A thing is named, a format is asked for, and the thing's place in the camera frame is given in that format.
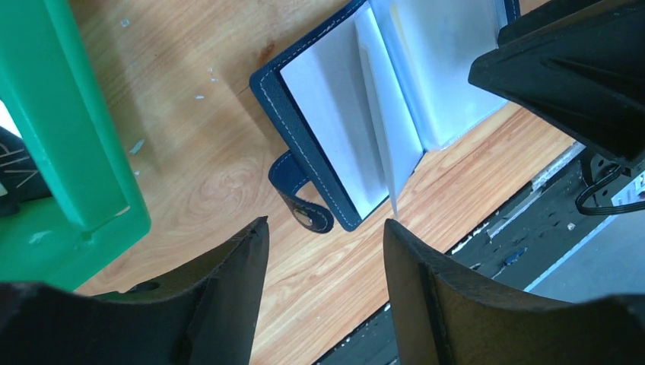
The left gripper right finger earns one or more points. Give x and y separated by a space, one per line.
446 313

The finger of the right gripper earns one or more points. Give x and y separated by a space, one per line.
579 65

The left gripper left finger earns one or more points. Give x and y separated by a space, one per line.
203 312

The navy blue card holder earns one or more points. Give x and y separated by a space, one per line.
362 97

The green plastic bin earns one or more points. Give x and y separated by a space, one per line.
50 99

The black bag in green bin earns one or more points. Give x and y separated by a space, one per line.
21 180

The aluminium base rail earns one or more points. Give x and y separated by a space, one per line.
537 242

